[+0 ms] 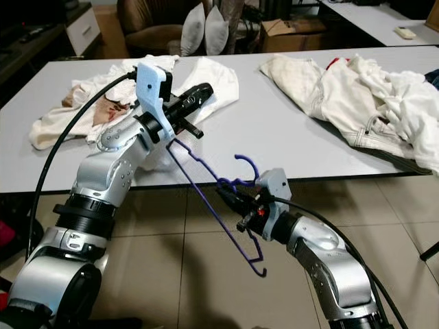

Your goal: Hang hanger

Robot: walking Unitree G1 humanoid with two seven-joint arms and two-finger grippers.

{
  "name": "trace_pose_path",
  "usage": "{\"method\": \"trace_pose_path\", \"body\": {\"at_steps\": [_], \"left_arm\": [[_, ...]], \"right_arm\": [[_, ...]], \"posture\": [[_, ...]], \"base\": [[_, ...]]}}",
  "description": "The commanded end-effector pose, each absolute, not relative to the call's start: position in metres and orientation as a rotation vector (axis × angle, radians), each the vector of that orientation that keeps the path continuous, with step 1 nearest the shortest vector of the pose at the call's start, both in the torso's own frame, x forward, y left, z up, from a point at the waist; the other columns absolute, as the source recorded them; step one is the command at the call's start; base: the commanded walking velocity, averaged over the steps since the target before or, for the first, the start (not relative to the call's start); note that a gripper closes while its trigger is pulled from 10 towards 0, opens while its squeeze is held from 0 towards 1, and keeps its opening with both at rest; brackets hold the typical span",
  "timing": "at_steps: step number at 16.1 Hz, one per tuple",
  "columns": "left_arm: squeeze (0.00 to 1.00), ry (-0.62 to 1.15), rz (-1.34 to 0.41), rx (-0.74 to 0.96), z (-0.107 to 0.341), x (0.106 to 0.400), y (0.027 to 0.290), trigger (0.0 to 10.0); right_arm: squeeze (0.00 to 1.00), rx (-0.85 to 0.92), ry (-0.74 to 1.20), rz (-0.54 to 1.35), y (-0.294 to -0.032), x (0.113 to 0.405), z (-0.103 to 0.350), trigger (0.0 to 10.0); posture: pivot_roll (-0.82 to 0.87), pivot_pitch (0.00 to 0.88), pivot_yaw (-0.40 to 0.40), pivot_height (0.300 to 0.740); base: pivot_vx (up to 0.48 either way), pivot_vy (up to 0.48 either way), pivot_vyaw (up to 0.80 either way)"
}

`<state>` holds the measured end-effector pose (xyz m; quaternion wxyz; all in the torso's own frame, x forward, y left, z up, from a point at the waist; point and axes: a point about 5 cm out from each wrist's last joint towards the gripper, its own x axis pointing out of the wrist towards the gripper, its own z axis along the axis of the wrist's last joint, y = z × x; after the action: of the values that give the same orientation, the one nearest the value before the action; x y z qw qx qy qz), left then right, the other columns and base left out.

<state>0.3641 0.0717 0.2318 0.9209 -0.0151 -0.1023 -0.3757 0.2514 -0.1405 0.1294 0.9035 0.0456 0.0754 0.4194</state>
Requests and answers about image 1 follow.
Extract purple plastic clothes hanger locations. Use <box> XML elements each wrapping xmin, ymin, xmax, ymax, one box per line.
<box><xmin>167</xmin><ymin>139</ymin><xmax>268</xmax><ymax>278</ymax></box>

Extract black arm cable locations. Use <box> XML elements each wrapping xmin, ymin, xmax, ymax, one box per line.
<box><xmin>27</xmin><ymin>69</ymin><xmax>141</xmax><ymax>261</ymax></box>
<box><xmin>274</xmin><ymin>196</ymin><xmax>409</xmax><ymax>329</ymax></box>

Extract open brown cardboard box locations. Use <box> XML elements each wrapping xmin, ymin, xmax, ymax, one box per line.
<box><xmin>261</xmin><ymin>17</ymin><xmax>323</xmax><ymax>54</ymax></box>

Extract black low sideboard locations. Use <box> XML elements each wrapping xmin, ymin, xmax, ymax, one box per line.
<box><xmin>0</xmin><ymin>24</ymin><xmax>73</xmax><ymax>103</ymax></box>

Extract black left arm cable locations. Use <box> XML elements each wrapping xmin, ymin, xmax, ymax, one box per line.
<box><xmin>27</xmin><ymin>69</ymin><xmax>141</xmax><ymax>261</ymax></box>

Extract pink plastic object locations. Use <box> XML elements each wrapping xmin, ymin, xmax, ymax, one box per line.
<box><xmin>0</xmin><ymin>219</ymin><xmax>19</xmax><ymax>252</ymax></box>

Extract beige crumpled garment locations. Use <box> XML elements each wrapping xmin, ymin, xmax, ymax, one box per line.
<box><xmin>31</xmin><ymin>72</ymin><xmax>141</xmax><ymax>150</ymax></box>

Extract plain white shirt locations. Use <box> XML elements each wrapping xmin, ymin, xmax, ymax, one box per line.
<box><xmin>120</xmin><ymin>55</ymin><xmax>241</xmax><ymax>131</ymax></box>

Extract white pillow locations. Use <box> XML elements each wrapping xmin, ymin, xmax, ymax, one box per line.
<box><xmin>180</xmin><ymin>3</ymin><xmax>208</xmax><ymax>57</ymax></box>
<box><xmin>204</xmin><ymin>5</ymin><xmax>228</xmax><ymax>56</ymax></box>

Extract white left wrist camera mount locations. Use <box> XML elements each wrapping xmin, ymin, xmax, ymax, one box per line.
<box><xmin>136</xmin><ymin>63</ymin><xmax>176</xmax><ymax>142</ymax></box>

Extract brown armchair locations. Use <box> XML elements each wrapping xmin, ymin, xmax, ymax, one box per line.
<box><xmin>117</xmin><ymin>0</ymin><xmax>261</xmax><ymax>56</ymax></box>

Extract cream white trousers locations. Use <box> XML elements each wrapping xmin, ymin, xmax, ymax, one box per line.
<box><xmin>259</xmin><ymin>53</ymin><xmax>423</xmax><ymax>160</ymax></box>

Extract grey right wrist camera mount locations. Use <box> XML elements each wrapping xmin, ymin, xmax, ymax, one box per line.
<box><xmin>257</xmin><ymin>168</ymin><xmax>290</xmax><ymax>241</ymax></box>

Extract white remote control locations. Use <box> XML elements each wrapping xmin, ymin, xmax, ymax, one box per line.
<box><xmin>394</xmin><ymin>26</ymin><xmax>418</xmax><ymax>40</ymax></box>

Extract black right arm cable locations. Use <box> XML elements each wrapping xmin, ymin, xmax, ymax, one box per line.
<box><xmin>274</xmin><ymin>196</ymin><xmax>409</xmax><ymax>329</ymax></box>

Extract white drawer unit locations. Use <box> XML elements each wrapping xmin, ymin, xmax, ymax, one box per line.
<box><xmin>65</xmin><ymin>5</ymin><xmax>101</xmax><ymax>57</ymax></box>

